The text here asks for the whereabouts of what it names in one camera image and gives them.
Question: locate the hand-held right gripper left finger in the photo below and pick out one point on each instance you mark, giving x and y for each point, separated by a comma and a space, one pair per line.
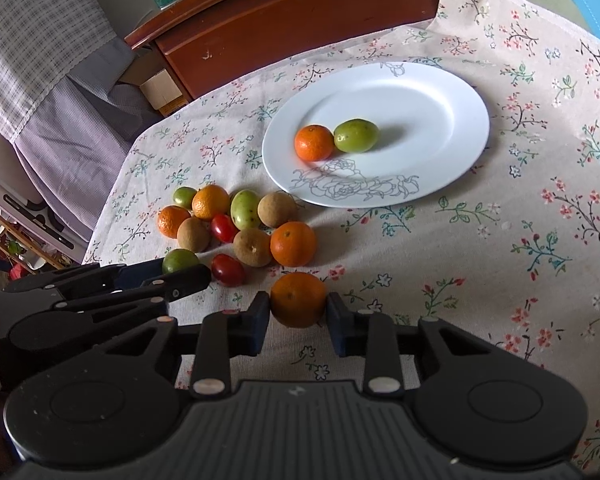
257, 325

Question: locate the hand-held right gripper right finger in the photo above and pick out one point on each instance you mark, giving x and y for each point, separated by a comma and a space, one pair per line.
336, 325

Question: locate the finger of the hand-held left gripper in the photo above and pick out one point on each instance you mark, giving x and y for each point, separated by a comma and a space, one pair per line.
140, 274
190, 282

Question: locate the green jujube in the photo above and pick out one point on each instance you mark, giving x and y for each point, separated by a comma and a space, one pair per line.
356, 135
245, 208
185, 196
180, 260

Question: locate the red cherry tomato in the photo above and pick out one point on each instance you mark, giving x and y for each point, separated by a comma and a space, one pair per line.
223, 227
228, 269

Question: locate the orange mandarin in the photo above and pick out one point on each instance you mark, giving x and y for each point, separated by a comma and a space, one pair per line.
293, 243
299, 300
210, 202
314, 142
172, 221

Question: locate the white plate with flower drawing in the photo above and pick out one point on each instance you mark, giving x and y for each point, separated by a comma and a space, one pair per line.
420, 110

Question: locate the wooden rack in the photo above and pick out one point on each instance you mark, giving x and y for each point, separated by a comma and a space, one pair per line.
25, 240

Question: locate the lilac striped cloth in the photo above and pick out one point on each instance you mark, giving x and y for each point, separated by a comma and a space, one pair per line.
70, 150

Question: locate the floral tablecloth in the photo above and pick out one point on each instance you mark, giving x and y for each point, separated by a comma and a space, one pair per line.
480, 270

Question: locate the open brown cardboard box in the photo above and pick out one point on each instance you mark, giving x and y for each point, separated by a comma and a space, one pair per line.
160, 89

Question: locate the grey checked cloth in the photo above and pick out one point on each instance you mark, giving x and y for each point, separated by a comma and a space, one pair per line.
40, 35

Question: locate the brown wooden cabinet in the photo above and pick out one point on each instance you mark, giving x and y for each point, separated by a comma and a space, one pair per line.
290, 25

